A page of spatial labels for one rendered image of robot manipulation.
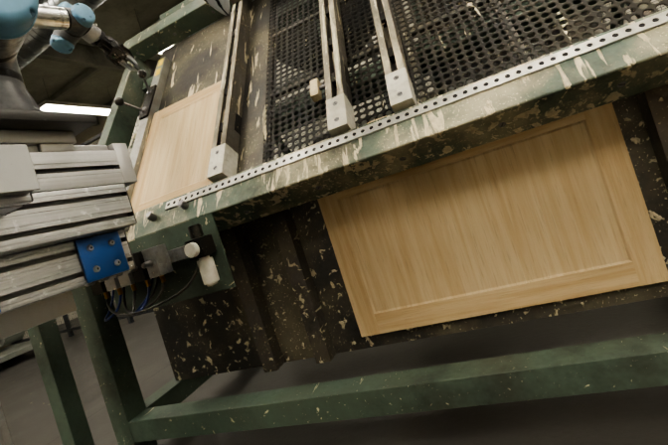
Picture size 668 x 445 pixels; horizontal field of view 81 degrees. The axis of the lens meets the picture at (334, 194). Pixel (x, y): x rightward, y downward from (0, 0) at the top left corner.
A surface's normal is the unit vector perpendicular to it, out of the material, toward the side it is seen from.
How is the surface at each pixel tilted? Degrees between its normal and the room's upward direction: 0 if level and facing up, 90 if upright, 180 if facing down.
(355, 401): 90
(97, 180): 90
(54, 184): 90
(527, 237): 90
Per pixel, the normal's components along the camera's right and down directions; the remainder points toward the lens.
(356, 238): -0.33, 0.10
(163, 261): 0.89, -0.29
